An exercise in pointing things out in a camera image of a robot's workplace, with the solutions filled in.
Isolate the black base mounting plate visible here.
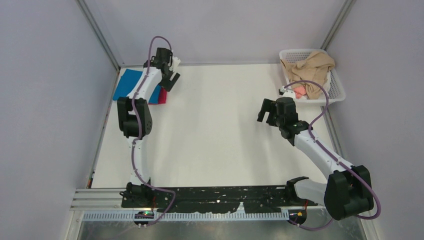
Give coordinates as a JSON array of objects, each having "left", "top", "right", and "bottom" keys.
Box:
[{"left": 119, "top": 183, "right": 316, "bottom": 214}]

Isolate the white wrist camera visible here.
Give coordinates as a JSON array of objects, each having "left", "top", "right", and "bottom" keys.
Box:
[
  {"left": 278, "top": 86, "right": 296, "bottom": 99},
  {"left": 169, "top": 56, "right": 181, "bottom": 72}
]

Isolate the blue t shirt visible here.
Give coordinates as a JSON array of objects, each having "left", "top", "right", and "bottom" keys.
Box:
[{"left": 112, "top": 69, "right": 161, "bottom": 105}]

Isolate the white slotted cable duct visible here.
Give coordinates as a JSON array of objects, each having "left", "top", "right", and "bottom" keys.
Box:
[{"left": 82, "top": 210, "right": 289, "bottom": 222}]

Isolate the white garment in basket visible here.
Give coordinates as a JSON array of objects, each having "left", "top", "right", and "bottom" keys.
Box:
[{"left": 318, "top": 71, "right": 332, "bottom": 100}]

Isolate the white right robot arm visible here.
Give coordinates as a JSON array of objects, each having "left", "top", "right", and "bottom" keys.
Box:
[{"left": 257, "top": 97, "right": 377, "bottom": 221}]

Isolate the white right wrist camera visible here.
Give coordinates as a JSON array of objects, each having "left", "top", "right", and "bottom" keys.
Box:
[{"left": 278, "top": 86, "right": 296, "bottom": 99}]

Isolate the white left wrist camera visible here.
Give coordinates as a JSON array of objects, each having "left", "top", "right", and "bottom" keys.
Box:
[{"left": 169, "top": 56, "right": 181, "bottom": 72}]

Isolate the folded red t shirt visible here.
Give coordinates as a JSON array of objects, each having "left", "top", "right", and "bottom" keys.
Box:
[{"left": 157, "top": 87, "right": 168, "bottom": 105}]

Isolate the pink garment in basket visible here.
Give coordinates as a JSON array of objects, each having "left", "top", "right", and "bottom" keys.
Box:
[{"left": 293, "top": 85, "right": 308, "bottom": 100}]

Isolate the aluminium frame rail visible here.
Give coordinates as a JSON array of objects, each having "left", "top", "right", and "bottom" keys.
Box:
[{"left": 76, "top": 0, "right": 123, "bottom": 71}]

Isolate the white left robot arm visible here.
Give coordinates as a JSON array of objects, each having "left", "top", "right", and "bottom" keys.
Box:
[{"left": 116, "top": 47, "right": 180, "bottom": 207}]

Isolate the beige t shirt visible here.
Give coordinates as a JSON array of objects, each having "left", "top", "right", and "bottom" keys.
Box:
[{"left": 281, "top": 50, "right": 335, "bottom": 100}]

